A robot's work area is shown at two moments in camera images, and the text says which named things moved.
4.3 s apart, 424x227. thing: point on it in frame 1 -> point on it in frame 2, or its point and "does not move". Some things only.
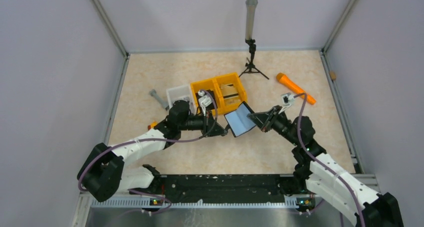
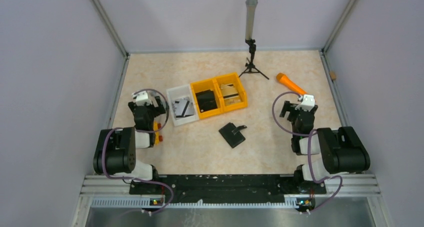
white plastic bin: [181, 93] does not move
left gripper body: [207, 120] -> [155, 111]
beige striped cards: [230, 94] does not move
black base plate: [218, 189] does not move
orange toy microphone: [283, 78] does not move
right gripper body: [275, 115] -> [290, 107]
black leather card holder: [238, 121] -> [232, 134]
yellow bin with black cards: [212, 86] does not move
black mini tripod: [250, 67] does not move
